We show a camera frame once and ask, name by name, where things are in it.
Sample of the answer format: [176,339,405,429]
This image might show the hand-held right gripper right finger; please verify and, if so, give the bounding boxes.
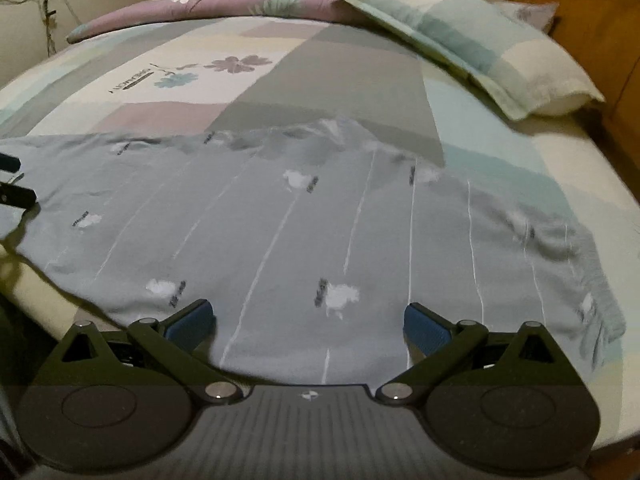
[375,302,582,406]

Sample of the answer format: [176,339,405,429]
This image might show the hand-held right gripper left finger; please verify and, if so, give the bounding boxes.
[37,299,247,406]

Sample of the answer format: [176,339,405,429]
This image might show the grey printed pants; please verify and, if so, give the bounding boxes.
[0,117,628,386]

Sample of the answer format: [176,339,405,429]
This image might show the purple floral quilt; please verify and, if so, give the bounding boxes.
[66,0,371,43]

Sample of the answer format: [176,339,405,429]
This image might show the large patchwork pillow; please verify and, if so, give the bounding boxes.
[332,0,606,121]

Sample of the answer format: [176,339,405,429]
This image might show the small floral pillow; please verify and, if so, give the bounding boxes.
[495,0,561,36]

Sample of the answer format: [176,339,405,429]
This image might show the wooden headboard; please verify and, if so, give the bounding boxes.
[505,0,640,201]

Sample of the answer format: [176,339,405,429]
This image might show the wall cable bundle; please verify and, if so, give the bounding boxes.
[30,0,81,56]

